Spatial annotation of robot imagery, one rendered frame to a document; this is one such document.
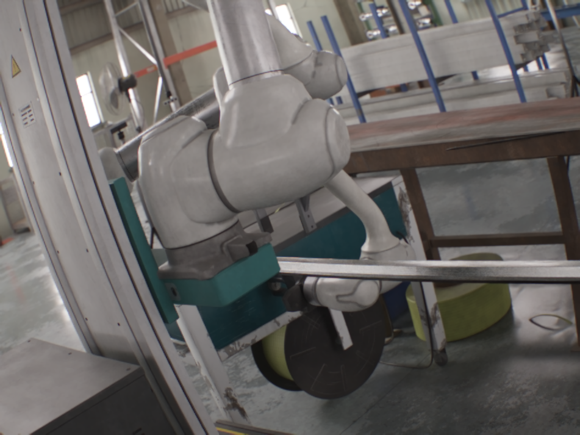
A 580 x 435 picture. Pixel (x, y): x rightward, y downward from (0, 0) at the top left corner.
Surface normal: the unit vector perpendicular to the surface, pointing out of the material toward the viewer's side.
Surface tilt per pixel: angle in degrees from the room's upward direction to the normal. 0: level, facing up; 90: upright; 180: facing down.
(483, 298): 90
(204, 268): 12
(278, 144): 69
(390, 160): 90
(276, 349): 77
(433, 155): 90
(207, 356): 90
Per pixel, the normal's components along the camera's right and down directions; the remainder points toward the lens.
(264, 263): 0.70, -0.08
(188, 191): -0.24, 0.31
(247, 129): -0.38, 0.10
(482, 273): -0.79, 0.14
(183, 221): -0.03, 0.29
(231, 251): -0.55, 0.37
